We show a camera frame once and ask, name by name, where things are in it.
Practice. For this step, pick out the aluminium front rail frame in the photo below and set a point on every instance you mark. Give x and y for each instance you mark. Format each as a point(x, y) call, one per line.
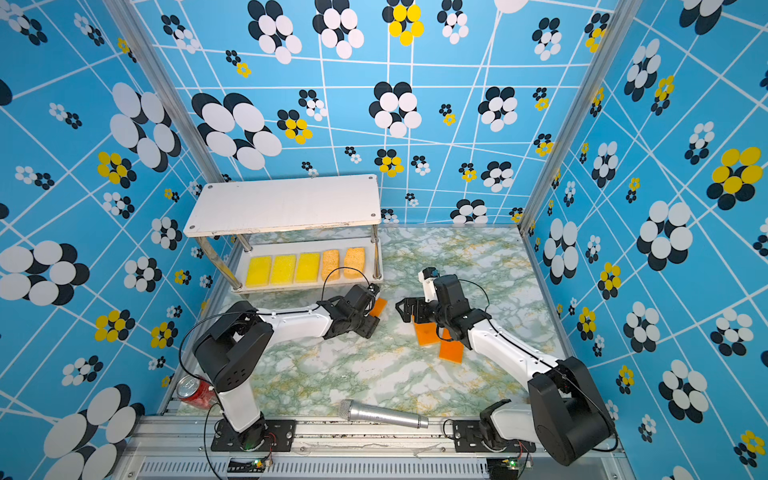
point(177, 447)

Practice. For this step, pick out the circuit board right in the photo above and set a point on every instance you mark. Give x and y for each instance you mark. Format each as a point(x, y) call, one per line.
point(506, 468)

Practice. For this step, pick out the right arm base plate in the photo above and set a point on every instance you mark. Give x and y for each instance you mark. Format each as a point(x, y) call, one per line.
point(467, 437)

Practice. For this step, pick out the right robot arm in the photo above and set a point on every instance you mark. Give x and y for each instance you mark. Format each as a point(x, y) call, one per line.
point(567, 415)

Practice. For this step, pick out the orange sponge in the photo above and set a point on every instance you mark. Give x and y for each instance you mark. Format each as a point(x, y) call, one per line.
point(451, 351)
point(426, 334)
point(378, 307)

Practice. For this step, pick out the silver microphone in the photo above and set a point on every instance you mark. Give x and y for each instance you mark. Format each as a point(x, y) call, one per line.
point(352, 410)

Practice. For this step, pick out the white two-tier shelf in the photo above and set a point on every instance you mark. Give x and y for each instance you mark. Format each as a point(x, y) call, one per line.
point(233, 222)

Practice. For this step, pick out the yellow sponge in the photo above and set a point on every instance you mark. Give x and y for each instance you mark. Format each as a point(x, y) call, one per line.
point(308, 267)
point(258, 271)
point(283, 270)

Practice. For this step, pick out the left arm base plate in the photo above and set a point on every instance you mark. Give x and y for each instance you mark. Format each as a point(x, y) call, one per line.
point(266, 435)

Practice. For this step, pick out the tan porous sponge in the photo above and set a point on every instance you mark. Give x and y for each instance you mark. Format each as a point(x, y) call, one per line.
point(354, 263)
point(330, 265)

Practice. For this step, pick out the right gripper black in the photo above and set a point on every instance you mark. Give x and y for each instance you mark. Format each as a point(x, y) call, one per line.
point(420, 304)

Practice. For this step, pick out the yellow sponge back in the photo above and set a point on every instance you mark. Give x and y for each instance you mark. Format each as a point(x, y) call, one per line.
point(258, 271)

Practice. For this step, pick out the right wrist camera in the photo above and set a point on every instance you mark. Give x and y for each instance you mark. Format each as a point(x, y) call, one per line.
point(427, 276)

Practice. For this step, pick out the red soda can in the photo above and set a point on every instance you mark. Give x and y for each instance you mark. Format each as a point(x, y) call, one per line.
point(195, 392)

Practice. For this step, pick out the green circuit board left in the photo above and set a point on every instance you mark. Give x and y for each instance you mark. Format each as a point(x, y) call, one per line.
point(247, 466)

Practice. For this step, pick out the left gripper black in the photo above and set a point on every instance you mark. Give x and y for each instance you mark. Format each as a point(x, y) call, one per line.
point(370, 327)

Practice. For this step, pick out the orange sponge front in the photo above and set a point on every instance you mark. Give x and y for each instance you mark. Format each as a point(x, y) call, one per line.
point(451, 351)

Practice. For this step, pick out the orange sponge back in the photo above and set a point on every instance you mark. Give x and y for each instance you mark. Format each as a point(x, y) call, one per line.
point(378, 307)

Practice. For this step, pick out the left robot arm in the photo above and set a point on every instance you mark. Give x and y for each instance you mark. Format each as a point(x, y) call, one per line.
point(230, 349)

